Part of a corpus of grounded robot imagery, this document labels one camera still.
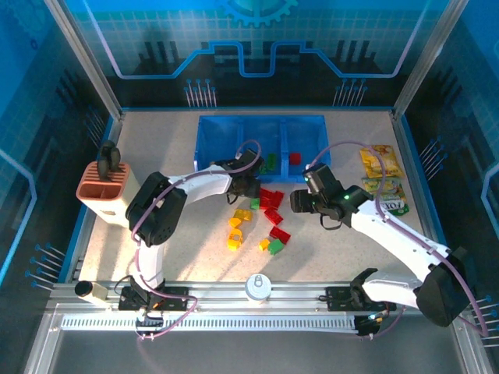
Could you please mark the yellow lego brick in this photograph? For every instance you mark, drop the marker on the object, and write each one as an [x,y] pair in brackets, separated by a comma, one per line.
[234,223]
[234,239]
[243,215]
[264,244]

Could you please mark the long green lego brick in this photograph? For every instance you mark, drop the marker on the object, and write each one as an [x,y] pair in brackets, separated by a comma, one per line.
[271,159]

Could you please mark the blue plastic bin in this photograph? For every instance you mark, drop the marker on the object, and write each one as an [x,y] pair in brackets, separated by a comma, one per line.
[310,134]
[261,130]
[218,132]

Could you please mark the red square lego brick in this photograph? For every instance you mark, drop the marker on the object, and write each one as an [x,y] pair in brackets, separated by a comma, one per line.
[295,158]

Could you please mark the green snack bag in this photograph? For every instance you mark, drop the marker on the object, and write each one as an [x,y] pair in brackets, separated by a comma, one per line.
[393,204]

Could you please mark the yellow snack bag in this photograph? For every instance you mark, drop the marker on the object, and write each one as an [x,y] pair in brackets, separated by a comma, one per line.
[380,161]

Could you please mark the silver tin can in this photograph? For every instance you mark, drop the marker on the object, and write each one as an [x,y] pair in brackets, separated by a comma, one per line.
[257,287]

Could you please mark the cream knife block orange top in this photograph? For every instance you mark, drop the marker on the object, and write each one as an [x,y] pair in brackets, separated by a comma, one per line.
[117,198]

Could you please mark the cream bottle black cap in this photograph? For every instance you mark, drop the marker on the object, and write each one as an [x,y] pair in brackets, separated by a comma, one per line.
[95,291]

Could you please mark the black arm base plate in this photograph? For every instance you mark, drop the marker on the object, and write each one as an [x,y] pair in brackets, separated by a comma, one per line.
[175,298]
[337,298]

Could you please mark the aluminium mounting rail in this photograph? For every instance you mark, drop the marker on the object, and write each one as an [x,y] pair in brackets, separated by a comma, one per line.
[218,296]

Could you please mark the aluminium frame post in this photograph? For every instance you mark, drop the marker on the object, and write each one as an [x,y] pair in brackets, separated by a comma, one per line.
[86,58]
[427,58]

